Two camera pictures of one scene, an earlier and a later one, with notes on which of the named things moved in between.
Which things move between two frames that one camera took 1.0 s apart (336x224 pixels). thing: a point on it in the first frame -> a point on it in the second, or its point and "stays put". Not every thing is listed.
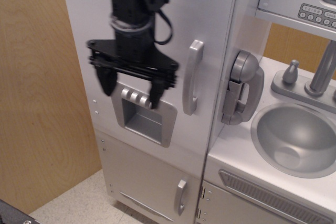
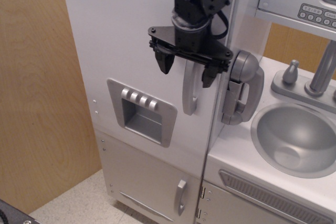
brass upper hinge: (203, 192) stays put
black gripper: (133, 50) -> (190, 40)
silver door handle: (179, 206) stays put
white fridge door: (181, 130) stays put
